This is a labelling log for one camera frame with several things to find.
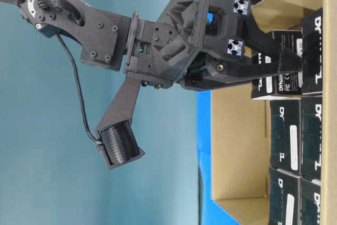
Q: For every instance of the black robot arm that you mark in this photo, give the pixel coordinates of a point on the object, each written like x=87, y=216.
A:
x=102, y=34

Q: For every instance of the open cardboard box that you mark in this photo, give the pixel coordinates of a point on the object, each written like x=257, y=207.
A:
x=240, y=127

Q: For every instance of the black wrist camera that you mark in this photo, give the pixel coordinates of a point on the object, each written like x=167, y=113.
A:
x=119, y=145

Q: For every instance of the black active gripper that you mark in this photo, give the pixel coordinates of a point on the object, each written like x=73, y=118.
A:
x=200, y=45

